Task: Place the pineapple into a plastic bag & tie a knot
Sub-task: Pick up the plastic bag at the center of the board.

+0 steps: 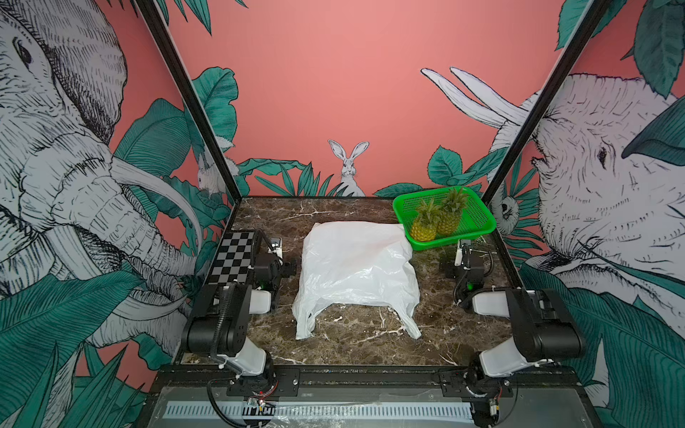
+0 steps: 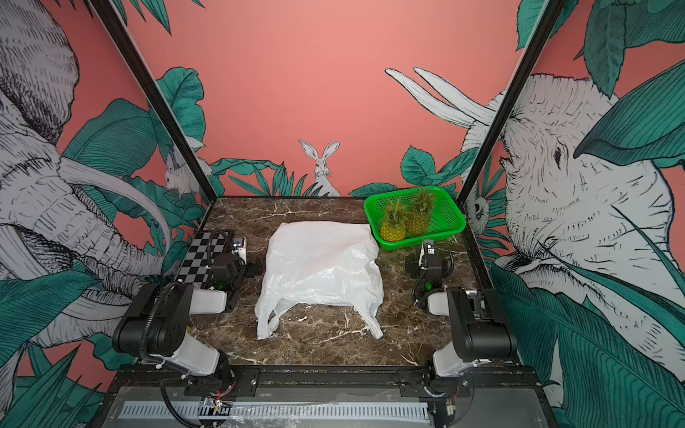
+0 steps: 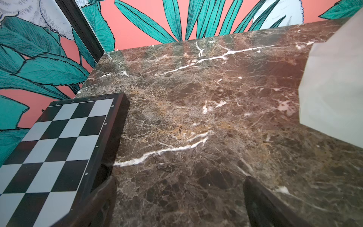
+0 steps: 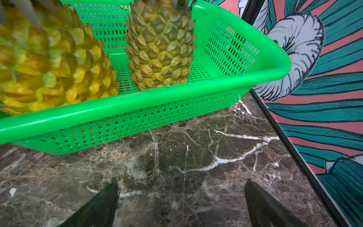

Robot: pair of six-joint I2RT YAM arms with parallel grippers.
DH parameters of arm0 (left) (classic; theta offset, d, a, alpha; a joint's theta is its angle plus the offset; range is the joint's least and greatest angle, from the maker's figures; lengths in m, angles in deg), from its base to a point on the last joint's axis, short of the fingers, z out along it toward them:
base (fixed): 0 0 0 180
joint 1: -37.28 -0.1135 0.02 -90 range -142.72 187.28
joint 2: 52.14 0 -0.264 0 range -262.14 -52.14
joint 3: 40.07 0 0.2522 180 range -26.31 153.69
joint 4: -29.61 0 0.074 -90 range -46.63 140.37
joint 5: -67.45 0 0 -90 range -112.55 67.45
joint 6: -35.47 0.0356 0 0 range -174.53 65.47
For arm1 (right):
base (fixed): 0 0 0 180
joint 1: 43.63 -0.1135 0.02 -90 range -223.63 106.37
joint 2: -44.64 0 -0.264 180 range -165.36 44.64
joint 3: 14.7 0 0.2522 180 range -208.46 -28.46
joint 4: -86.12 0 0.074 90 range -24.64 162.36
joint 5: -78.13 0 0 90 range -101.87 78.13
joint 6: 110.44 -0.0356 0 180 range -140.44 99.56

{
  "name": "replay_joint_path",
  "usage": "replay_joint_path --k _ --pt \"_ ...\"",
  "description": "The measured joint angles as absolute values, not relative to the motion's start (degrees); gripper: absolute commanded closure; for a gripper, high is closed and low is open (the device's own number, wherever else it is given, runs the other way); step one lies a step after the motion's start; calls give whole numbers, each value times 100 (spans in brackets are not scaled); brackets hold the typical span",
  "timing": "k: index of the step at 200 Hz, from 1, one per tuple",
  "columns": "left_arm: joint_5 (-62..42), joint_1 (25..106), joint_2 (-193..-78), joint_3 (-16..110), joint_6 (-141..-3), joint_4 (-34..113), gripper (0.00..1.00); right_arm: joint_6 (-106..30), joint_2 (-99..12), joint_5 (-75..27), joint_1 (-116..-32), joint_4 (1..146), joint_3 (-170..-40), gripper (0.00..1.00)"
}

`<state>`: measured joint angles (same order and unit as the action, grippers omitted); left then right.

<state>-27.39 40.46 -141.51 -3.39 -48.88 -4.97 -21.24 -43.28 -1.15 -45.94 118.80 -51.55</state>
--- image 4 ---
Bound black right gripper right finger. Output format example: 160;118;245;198
244;179;308;227

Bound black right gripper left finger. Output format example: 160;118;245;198
60;183;119;227

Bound yellow ripe pineapple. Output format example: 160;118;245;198
1;1;119;115

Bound greenish brown pineapple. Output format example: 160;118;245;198
125;1;196;91

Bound green plastic mesh basket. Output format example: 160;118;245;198
1;1;291;155

